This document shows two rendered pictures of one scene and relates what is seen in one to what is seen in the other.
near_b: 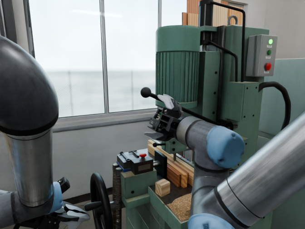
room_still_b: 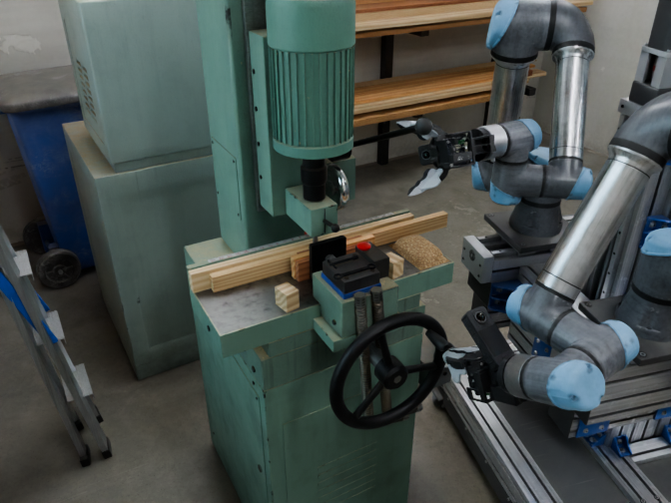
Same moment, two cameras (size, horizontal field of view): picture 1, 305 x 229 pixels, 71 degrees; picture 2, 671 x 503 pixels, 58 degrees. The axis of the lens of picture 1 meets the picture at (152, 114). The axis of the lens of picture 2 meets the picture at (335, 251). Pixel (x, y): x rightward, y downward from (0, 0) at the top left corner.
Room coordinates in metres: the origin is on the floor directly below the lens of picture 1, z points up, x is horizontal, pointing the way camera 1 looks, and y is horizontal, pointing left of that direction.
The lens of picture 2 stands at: (0.90, 1.16, 1.67)
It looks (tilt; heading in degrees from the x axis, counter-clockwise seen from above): 30 degrees down; 268
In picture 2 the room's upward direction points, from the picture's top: straight up
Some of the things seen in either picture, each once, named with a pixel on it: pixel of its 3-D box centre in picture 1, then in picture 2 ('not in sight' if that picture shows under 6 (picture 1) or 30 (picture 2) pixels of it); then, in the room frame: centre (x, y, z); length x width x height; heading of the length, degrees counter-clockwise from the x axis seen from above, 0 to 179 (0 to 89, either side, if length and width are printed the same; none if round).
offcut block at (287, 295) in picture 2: not in sight; (287, 296); (0.96, 0.08, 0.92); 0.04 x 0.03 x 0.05; 127
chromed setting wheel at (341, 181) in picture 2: not in sight; (335, 187); (0.84, -0.27, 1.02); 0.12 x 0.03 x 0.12; 117
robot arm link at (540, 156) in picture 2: not in sight; (541, 174); (0.24, -0.42, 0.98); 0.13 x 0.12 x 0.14; 166
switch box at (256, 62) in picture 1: (261, 56); not in sight; (0.91, -0.45, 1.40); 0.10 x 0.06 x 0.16; 117
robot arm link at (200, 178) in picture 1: (209, 188); (514, 180); (0.42, -0.13, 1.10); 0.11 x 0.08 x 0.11; 166
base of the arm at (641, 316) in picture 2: not in sight; (655, 303); (0.12, 0.06, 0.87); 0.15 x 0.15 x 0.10
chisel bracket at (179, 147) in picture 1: (179, 143); (312, 212); (0.90, -0.12, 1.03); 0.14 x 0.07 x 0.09; 117
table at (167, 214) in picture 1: (153, 181); (335, 293); (0.85, 0.00, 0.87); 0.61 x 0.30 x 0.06; 27
